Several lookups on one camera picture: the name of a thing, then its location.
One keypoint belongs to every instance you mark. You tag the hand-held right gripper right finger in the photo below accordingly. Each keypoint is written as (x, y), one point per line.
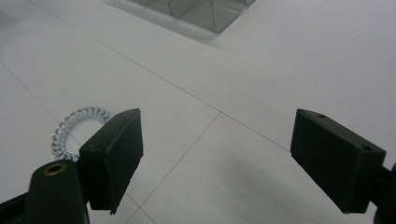
(336, 161)

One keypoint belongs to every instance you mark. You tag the clear plastic divided organizer box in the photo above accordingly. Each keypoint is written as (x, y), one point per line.
(199, 14)

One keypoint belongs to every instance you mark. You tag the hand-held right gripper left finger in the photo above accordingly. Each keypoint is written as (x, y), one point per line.
(113, 161)

